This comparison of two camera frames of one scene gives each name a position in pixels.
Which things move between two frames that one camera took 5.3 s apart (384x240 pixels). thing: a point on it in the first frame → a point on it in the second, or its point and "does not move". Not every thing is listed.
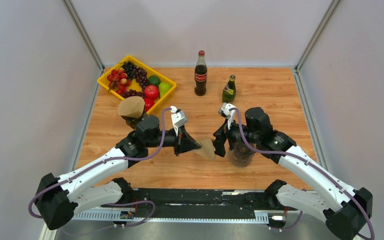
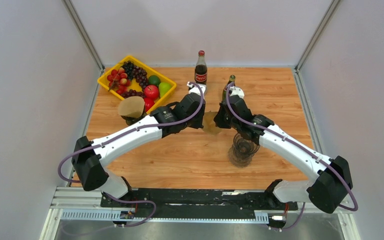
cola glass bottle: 201,75 does not move
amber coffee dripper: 132,122 does not move
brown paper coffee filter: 132,106 does not move
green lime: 154,80 does not move
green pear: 163,87 does not move
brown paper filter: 207,149 → 208,123
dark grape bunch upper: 132,71 does not move
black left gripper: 183,142 → 198,124
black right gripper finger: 220,137 → 221,120
